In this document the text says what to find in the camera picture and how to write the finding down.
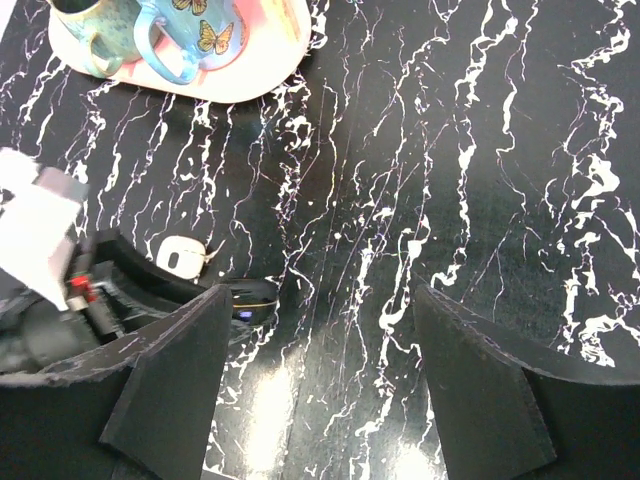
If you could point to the green ceramic mug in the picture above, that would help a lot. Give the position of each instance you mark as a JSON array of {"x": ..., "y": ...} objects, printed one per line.
[{"x": 104, "y": 29}]

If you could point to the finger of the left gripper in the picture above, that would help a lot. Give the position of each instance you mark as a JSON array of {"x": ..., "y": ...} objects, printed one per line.
[{"x": 134, "y": 285}]

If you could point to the beige earbud charging case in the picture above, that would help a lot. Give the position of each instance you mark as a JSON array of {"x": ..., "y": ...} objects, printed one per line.
[{"x": 184, "y": 257}]

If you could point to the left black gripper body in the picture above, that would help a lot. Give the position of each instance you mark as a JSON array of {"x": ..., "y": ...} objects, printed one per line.
[{"x": 35, "y": 334}]

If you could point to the black earbud charging case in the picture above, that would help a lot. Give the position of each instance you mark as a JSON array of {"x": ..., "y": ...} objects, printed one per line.
[{"x": 254, "y": 300}]

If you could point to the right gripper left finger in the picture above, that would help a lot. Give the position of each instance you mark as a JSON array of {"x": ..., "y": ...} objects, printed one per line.
[{"x": 139, "y": 407}]

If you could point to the blue butterfly mug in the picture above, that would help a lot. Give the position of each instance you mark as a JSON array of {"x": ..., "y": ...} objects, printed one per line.
[{"x": 210, "y": 35}]

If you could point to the pink three-tier wooden shelf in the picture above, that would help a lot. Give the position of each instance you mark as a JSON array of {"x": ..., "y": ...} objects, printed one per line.
[{"x": 279, "y": 37}]

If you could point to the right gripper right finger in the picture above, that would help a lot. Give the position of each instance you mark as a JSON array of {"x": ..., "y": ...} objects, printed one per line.
[{"x": 507, "y": 407}]

